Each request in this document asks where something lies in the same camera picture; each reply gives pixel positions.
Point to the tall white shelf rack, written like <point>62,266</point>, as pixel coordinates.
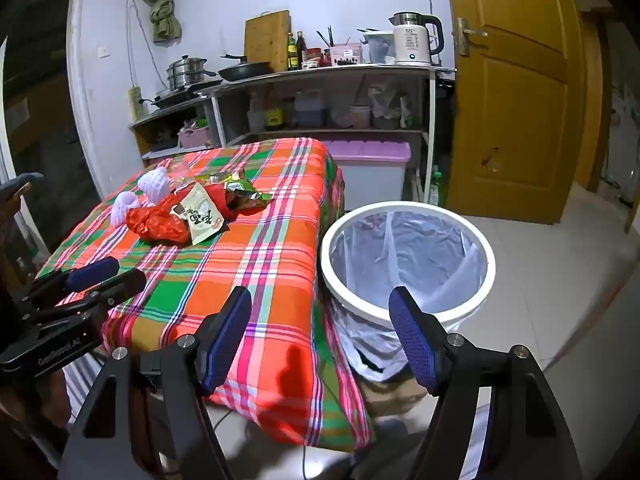
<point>350,71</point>

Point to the yellow label oil bottle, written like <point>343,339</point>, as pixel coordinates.
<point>274,117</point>

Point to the wooden cutting board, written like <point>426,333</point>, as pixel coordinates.
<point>267,40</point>

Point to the plaid orange green tablecloth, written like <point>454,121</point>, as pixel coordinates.
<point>225,270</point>

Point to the red sauce jar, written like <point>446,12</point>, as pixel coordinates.
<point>314,57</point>

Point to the pink utensil holder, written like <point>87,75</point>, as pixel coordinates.
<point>344,55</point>

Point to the clear plastic pitcher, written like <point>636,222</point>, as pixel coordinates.
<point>377,47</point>

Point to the dark sauce bottles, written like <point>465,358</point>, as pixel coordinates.
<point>291,57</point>

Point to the white foam fruit net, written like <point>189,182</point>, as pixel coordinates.
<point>125,209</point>
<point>152,185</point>

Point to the beige snack pouch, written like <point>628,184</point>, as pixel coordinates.
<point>202,212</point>

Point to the black frying pan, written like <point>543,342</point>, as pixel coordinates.
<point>245,71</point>

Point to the dark sauce bottle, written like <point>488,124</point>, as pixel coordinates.
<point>301,52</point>

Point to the pink plastic bucket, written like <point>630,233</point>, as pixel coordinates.
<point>360,116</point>

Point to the low white shelf rack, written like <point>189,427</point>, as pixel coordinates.
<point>165,115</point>

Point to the black induction cooker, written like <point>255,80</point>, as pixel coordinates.
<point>180,95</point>

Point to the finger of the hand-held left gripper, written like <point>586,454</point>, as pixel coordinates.
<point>92,271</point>
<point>125,282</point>

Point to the blue grey plastic jug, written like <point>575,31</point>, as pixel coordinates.
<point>310,110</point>

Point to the yellow power strip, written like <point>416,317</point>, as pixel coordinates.
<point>135,105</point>

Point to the red plastic bag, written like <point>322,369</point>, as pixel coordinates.
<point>157,225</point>

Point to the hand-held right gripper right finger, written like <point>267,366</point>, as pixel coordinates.
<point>412,340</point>

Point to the green snack packet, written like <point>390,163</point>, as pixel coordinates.
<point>245,197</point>

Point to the yellow snack bar wrapper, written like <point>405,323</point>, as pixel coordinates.
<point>220,178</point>

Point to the white trash bin with liner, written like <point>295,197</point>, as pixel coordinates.
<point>425,250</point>

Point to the crumpled white plastic bag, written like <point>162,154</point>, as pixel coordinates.
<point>387,107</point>

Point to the white plastic jug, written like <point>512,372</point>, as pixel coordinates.
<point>256,117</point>

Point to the yellow wooden door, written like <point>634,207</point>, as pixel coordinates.
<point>510,110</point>

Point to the bundle of dark chopsticks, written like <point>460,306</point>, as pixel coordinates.
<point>327,37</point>

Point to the green plastic bottle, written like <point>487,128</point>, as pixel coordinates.
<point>435,192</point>

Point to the steel steamer pot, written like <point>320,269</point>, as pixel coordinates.
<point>186,72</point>

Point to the olive green hanging cloth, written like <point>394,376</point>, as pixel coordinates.
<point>160,5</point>

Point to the purple lid storage box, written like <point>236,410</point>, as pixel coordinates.
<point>365,152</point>

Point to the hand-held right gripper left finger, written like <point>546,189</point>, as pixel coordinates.
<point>227,340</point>

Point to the pink plastic basket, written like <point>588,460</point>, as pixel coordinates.
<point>194,139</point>

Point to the white electric kettle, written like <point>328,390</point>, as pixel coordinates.
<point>411,42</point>

